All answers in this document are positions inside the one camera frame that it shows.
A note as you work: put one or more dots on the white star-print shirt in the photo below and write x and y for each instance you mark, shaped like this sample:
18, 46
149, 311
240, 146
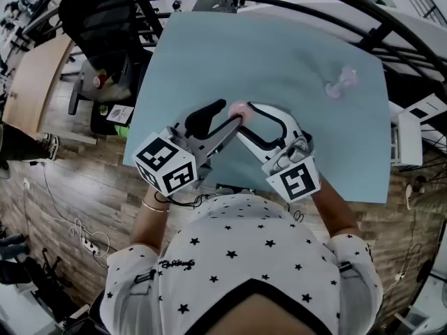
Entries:
244, 250

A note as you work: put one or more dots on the small pink tape roll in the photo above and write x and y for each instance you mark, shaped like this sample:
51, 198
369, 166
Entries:
239, 109

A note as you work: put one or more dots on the person's right shoe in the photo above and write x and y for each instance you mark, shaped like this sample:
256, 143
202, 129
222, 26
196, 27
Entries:
248, 190

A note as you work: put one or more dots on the white power strip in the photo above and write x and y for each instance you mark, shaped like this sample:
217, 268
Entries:
91, 246

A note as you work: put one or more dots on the white folding chair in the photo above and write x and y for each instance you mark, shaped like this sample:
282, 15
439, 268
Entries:
408, 138

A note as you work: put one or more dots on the person's shoe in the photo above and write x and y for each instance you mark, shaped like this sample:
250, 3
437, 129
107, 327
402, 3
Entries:
227, 188
248, 190

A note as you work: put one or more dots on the wooden desk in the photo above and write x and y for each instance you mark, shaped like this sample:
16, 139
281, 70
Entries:
35, 79

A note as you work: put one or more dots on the red and white cup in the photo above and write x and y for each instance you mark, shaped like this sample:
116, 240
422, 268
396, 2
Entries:
98, 81

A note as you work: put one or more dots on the person's head and neck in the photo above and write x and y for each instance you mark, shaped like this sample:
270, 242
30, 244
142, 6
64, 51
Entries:
265, 319

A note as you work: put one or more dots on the person's right forearm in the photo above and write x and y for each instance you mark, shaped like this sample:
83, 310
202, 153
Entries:
335, 215

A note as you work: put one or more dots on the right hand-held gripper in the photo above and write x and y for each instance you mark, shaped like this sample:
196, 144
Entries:
297, 180

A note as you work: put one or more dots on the person's left forearm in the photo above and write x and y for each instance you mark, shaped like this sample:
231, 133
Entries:
150, 225

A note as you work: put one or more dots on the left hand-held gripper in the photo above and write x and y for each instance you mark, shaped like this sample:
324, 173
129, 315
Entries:
164, 159

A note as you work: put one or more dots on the gray storage bin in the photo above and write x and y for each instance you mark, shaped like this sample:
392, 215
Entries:
115, 82

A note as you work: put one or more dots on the person's left shoe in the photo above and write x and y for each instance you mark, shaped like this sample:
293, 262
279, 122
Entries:
227, 188

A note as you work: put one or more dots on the clear plastic bottle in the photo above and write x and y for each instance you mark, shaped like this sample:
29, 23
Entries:
340, 82

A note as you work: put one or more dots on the green plastic bag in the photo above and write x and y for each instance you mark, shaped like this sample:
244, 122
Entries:
122, 130

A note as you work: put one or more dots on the black mesh office chair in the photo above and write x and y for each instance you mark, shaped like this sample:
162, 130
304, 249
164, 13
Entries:
101, 19

